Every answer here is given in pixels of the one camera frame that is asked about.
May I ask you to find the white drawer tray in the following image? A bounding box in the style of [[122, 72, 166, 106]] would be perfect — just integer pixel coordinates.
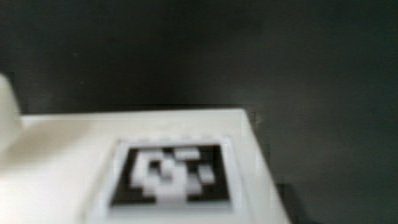
[[0, 75, 291, 224]]

